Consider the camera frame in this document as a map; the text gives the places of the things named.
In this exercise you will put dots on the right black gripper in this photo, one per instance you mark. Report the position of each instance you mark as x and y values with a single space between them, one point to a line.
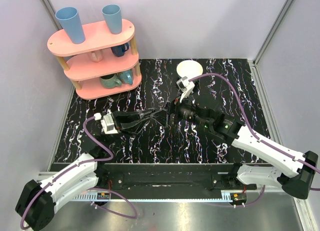
175 106

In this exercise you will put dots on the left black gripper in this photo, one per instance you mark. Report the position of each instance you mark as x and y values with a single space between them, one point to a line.
116 122

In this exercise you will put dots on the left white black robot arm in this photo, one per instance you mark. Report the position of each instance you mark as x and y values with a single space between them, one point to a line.
40 201

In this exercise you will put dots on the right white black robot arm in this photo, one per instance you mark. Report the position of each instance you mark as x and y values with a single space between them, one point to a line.
291 170

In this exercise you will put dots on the green glazed mug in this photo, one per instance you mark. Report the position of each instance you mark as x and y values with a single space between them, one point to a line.
110 81

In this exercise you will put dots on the light blue butterfly mug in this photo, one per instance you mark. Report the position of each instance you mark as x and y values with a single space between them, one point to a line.
126 77

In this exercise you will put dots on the cream white bowl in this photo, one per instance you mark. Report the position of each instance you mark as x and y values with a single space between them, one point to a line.
189 69

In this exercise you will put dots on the pink three-tier shelf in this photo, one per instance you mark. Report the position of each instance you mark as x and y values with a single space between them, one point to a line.
83 72

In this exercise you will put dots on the dark blue mug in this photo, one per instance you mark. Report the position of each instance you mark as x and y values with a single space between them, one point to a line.
120 50

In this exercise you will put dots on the pink mug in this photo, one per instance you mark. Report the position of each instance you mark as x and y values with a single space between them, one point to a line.
96 56

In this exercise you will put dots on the black marble pattern mat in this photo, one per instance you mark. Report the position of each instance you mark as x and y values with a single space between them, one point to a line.
230 83

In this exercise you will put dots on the right light blue tumbler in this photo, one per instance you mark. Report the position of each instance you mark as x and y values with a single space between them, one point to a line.
113 18

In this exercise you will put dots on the light blue tumbler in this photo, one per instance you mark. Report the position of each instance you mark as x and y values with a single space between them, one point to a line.
69 19
113 18

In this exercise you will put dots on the left light blue tumbler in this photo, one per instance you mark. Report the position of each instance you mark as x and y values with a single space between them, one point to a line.
69 19

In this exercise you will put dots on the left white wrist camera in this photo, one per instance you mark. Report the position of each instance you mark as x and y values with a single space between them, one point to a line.
108 125

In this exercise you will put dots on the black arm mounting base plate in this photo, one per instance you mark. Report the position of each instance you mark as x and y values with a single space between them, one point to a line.
207 177

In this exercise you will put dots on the slotted white cable duct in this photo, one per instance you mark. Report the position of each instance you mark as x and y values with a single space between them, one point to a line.
103 196

